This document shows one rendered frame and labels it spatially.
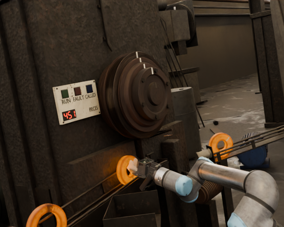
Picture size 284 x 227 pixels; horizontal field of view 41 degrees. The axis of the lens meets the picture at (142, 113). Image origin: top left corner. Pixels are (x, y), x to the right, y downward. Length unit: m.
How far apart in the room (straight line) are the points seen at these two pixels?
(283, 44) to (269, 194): 3.28
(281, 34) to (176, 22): 5.72
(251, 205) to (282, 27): 3.34
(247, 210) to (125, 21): 1.33
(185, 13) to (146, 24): 7.97
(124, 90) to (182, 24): 8.34
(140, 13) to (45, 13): 0.71
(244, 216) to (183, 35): 8.95
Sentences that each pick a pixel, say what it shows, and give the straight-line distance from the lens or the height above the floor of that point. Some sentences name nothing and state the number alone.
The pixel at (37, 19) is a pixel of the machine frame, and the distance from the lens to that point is 1.86.
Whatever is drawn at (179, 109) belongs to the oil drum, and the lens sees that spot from 4.78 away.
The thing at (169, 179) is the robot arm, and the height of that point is 0.73.
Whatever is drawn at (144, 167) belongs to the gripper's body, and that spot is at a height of 0.78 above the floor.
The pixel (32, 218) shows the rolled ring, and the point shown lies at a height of 0.74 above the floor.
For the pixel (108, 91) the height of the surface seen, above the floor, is 1.17.
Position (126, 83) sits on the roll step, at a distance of 1.93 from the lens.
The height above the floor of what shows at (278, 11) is 1.60.
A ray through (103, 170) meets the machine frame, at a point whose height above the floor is 0.78.
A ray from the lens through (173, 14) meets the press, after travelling 9.98.
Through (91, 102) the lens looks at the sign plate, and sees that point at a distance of 1.97.
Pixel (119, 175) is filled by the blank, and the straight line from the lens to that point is 1.97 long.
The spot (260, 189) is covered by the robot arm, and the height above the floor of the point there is 0.78.
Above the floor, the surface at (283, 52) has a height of 1.16.
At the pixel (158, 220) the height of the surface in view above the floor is 0.60.
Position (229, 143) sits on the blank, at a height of 0.71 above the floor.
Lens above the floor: 1.28
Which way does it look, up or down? 7 degrees down
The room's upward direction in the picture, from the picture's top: 9 degrees counter-clockwise
